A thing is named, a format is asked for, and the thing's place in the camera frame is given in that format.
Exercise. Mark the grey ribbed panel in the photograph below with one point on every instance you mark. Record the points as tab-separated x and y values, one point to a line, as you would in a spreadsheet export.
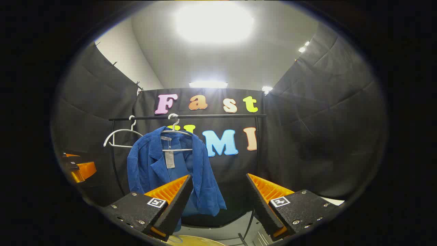
263	239

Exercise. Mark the black backdrop cloth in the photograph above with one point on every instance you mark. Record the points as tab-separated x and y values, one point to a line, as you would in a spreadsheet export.
324	119

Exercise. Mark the long ceiling light panel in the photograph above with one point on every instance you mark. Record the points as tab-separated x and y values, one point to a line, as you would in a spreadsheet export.
208	84

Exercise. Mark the white clothes hanger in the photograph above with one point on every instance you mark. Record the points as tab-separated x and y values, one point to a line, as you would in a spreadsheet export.
119	146
174	127

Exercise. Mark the small ceiling light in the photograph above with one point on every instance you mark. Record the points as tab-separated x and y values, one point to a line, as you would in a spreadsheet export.
267	90
303	47

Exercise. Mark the black clothes rack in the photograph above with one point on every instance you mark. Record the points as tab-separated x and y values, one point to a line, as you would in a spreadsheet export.
222	116

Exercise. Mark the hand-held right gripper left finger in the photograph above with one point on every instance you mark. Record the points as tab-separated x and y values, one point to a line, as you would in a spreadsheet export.
175	212

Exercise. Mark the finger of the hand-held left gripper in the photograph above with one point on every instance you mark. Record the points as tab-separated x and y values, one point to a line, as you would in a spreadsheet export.
70	156
83	171

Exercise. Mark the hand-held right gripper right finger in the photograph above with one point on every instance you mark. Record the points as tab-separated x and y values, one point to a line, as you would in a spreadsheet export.
263	212

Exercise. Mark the large ceiling light panel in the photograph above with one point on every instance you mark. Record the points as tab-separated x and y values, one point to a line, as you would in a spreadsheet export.
213	22

